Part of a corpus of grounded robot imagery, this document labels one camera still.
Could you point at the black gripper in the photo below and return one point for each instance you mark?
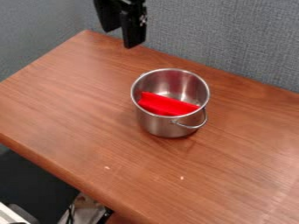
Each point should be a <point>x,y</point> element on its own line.
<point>132,19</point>

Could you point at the red rectangular block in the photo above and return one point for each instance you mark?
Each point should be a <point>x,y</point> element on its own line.
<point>164,106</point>

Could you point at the stainless steel pot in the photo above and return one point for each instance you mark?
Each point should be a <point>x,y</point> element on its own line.
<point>183,86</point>

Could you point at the white object at corner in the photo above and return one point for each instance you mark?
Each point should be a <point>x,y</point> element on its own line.
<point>9,217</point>

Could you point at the grey table leg bracket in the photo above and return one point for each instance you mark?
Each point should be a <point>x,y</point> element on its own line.
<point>86,211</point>

